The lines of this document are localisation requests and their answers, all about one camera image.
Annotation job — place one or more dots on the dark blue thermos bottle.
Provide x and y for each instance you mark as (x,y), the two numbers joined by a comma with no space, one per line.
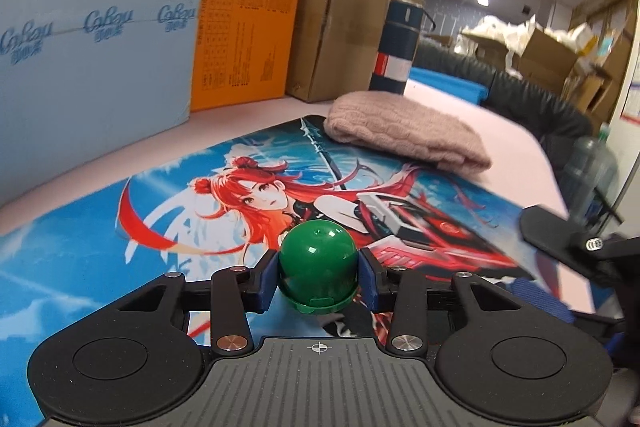
(395,42)

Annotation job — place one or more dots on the clear water jug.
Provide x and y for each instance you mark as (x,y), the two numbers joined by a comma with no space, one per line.
(590,177)

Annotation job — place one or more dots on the open cardboard box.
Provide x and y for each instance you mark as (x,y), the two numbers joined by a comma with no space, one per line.
(547,57)

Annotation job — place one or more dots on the stack of cardboard boxes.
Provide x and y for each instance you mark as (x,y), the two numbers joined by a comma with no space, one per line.
(615,37)

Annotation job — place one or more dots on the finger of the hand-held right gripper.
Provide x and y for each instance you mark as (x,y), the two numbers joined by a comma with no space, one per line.
(540,299)
(545,229)

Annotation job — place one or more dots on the pink knit cloth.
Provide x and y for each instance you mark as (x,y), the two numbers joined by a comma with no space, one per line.
(405,127)

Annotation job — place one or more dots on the orange box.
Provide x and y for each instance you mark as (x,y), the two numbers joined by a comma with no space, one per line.
(245,22)

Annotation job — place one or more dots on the black leather chair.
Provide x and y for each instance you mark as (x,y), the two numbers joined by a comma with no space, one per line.
(525,102)

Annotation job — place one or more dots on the light blue paper bag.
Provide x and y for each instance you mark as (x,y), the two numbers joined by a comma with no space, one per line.
(100,72)

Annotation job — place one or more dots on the green plastic capsule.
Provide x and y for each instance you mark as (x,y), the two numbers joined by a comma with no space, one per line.
(317,262)

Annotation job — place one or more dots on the brown cardboard box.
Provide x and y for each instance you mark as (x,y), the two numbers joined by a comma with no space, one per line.
(340,27)

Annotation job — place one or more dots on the printed desk mat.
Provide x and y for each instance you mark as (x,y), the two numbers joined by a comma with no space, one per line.
(100,232)

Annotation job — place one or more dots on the blue flat box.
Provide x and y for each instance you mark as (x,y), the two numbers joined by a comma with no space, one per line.
(450,84)

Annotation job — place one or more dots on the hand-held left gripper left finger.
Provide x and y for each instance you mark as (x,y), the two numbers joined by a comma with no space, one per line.
(265,277)

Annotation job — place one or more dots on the white plastic packing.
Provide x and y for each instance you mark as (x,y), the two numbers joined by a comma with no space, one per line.
(495,34)

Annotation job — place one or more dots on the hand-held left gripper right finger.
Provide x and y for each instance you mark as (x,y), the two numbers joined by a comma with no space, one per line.
(369,279)

